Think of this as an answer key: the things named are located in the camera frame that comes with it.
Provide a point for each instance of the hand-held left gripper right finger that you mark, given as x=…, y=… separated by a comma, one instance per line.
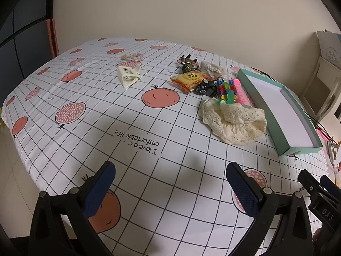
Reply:
x=243, y=190

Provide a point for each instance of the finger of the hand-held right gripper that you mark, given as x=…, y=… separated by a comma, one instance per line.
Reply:
x=307, y=180
x=329, y=184

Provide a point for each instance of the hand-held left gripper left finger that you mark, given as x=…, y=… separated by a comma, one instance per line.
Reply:
x=100, y=185

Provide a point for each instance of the cream lace cloth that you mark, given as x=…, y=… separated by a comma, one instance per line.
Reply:
x=234, y=121

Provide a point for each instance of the teal cardboard box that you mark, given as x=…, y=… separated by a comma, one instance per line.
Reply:
x=279, y=106

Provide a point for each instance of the green plastic toy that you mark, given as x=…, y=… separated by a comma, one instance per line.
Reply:
x=222, y=102

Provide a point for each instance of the pink hair comb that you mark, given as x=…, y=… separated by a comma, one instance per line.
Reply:
x=244, y=96

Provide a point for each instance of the black toy car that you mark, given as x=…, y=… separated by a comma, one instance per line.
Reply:
x=204, y=88

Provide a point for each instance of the white hair claw clip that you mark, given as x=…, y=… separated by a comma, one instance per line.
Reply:
x=129, y=74

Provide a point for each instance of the yellow snack packet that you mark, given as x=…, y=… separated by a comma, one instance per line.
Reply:
x=189, y=81

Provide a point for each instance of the pink white knit cloth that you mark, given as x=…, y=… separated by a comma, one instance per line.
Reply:
x=323, y=135

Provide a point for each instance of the fruit print grid tablecloth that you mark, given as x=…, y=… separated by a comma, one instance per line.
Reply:
x=106, y=106

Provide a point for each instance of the white shelf rack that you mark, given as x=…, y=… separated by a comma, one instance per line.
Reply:
x=323, y=85

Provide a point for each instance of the clear bag of white beads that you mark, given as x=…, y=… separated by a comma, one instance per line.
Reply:
x=211, y=68

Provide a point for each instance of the white paper bag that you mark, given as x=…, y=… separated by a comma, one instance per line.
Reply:
x=330, y=48

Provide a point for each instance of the red-brown wooden frame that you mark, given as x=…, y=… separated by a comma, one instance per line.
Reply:
x=52, y=37

